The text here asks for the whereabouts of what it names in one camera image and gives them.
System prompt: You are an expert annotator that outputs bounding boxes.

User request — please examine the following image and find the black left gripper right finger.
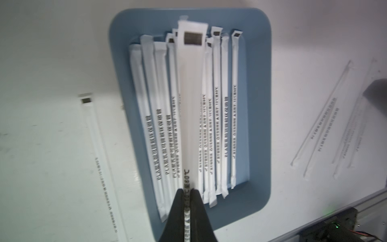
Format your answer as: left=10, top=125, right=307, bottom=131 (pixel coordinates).
left=190, top=189, right=218, bottom=242

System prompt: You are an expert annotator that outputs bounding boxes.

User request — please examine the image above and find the aluminium mounting rail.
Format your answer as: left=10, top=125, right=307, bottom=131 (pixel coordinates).
left=272, top=188, right=387, bottom=242

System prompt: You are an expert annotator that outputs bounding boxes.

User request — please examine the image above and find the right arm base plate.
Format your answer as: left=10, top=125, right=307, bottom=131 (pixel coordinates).
left=299, top=207, right=362, bottom=242

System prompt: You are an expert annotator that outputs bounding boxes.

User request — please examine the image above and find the blue storage tray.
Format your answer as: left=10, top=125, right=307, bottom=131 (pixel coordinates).
left=109, top=8, right=272, bottom=241

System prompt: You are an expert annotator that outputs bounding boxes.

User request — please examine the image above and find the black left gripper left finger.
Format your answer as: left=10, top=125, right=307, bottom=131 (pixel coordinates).
left=158, top=189, right=184, bottom=242

